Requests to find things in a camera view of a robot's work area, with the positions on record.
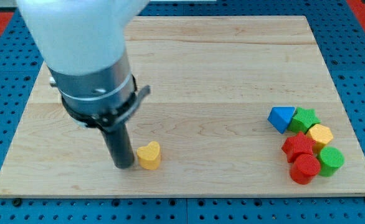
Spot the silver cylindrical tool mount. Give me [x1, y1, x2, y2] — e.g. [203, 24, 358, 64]
[49, 52, 151, 129]

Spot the blue triangular block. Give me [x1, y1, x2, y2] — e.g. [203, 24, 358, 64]
[267, 106, 295, 134]

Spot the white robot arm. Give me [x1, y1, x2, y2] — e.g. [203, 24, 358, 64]
[17, 0, 151, 169]

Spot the green star block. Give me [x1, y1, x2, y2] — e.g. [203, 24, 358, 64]
[288, 107, 321, 134]

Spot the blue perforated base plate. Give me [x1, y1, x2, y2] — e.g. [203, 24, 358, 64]
[0, 0, 365, 223]

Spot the yellow hexagon block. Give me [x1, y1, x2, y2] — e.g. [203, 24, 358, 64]
[306, 124, 334, 154]

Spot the green cylinder block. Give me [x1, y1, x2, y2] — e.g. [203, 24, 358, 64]
[317, 146, 345, 177]

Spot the yellow heart block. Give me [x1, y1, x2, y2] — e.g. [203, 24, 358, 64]
[136, 141, 161, 170]

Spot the wooden board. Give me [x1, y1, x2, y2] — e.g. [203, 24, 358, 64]
[0, 16, 365, 198]

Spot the red star block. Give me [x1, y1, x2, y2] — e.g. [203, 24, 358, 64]
[282, 131, 316, 163]

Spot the red cylinder block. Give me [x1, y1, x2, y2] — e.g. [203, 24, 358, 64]
[290, 154, 321, 185]

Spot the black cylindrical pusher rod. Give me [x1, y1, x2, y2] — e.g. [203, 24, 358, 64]
[102, 124, 135, 169]

